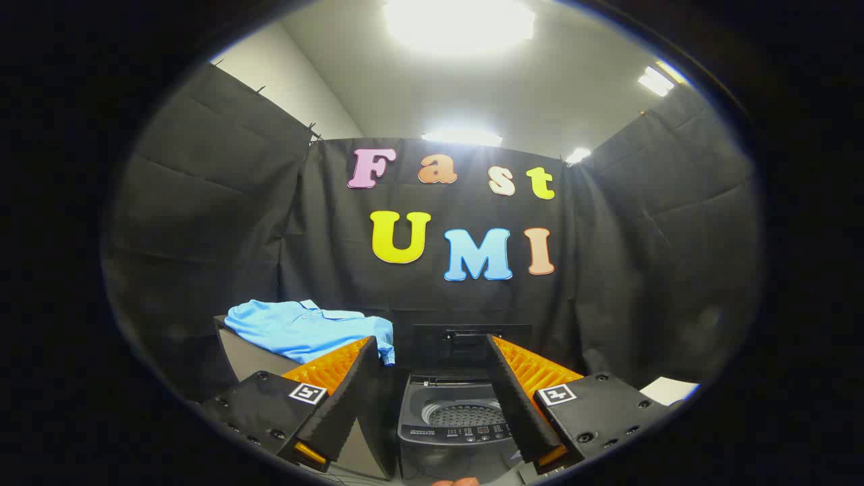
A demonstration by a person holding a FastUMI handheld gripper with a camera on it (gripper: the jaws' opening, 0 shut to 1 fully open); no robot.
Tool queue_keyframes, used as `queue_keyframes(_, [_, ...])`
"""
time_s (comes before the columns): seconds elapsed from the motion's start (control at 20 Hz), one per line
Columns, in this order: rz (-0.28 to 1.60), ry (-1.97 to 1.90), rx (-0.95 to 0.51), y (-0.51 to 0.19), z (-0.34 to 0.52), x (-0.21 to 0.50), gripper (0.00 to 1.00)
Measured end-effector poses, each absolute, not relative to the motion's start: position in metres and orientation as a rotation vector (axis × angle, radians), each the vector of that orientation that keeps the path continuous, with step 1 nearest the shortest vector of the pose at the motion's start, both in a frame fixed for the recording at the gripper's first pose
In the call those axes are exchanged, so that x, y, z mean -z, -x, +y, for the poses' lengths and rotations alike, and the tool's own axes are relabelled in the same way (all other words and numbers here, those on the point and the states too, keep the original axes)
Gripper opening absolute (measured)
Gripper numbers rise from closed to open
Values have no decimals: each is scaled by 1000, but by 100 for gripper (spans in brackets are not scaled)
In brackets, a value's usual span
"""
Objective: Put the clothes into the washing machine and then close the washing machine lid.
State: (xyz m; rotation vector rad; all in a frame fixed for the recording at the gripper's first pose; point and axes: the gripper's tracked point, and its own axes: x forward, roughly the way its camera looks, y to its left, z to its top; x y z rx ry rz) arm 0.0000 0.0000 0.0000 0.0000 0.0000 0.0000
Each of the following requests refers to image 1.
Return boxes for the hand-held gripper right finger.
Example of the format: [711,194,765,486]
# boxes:
[486,333,670,475]

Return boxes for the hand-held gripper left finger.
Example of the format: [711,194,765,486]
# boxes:
[201,335,382,473]

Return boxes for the grey washing machine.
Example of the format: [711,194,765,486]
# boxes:
[397,371,534,481]

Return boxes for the light blue polo shirt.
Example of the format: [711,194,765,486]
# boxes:
[224,299,396,367]

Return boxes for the grey cabinet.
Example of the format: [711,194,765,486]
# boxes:
[214,315,399,481]

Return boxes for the black backdrop cloth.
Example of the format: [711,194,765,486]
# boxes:
[101,64,763,406]

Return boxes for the white paper sheet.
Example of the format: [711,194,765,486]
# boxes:
[639,376,700,407]

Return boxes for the large ceiling light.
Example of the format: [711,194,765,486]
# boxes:
[383,0,538,56]

